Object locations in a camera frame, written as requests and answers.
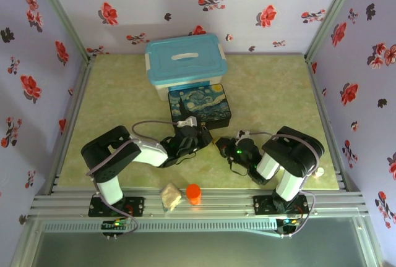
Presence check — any grey left arm cable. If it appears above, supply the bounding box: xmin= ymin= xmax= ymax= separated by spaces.
xmin=86 ymin=119 xmax=180 ymax=235

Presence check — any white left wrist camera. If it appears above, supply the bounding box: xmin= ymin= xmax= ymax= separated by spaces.
xmin=177 ymin=116 xmax=198 ymax=128

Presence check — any starry night metal box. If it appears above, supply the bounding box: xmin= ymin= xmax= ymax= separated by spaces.
xmin=167 ymin=83 xmax=233 ymax=132

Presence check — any aluminium frame post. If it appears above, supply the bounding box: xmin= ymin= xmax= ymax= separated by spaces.
xmin=29 ymin=0 xmax=93 ymax=64
xmin=304 ymin=0 xmax=364 ymax=64

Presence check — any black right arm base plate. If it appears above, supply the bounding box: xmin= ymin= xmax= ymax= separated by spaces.
xmin=252 ymin=195 xmax=309 ymax=216

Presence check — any blue lidded storage box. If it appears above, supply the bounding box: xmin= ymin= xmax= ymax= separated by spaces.
xmin=144 ymin=33 xmax=229 ymax=103

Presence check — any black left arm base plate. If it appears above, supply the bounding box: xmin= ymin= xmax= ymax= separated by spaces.
xmin=88 ymin=197 xmax=145 ymax=218

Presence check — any aluminium side rail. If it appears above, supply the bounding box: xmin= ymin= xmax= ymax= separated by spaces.
xmin=304 ymin=56 xmax=361 ymax=192
xmin=37 ymin=58 xmax=97 ymax=195

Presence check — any orange plastic cylinder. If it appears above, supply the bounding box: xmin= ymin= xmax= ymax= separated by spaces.
xmin=186 ymin=183 xmax=202 ymax=206

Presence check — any aluminium front rail platform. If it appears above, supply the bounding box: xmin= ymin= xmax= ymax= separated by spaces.
xmin=29 ymin=187 xmax=371 ymax=218

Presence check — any perforated grey cable duct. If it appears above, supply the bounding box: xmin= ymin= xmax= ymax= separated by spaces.
xmin=41 ymin=219 xmax=279 ymax=233

